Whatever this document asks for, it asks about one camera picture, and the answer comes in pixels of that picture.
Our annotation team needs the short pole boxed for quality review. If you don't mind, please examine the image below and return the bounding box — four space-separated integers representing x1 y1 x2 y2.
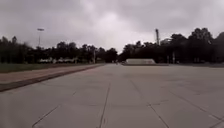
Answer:
92 49 97 64

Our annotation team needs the pale low structure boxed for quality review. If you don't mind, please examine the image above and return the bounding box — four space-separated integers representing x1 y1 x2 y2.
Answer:
124 58 157 66

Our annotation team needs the grey concrete slab plaza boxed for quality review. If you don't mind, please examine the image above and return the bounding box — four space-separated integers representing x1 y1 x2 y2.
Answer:
0 63 224 128

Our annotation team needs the tall thin tower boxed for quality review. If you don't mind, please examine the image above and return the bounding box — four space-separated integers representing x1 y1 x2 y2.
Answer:
154 28 161 46

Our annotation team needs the row of pale vehicles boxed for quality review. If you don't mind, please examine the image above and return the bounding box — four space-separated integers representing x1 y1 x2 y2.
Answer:
37 57 79 64

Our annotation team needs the lamp pole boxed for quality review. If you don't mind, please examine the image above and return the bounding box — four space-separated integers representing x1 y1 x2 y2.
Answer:
36 27 45 48

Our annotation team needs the dark stone kerb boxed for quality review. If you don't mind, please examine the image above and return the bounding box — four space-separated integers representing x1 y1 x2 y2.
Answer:
0 64 106 93

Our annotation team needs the row of dark trees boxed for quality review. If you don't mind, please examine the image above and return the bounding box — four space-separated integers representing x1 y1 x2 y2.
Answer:
0 27 224 65

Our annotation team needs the red brick strip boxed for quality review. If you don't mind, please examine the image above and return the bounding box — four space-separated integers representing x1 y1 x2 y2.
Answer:
0 63 104 85

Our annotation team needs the grass strip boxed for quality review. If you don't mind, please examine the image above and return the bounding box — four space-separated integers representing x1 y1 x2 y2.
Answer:
0 62 98 74

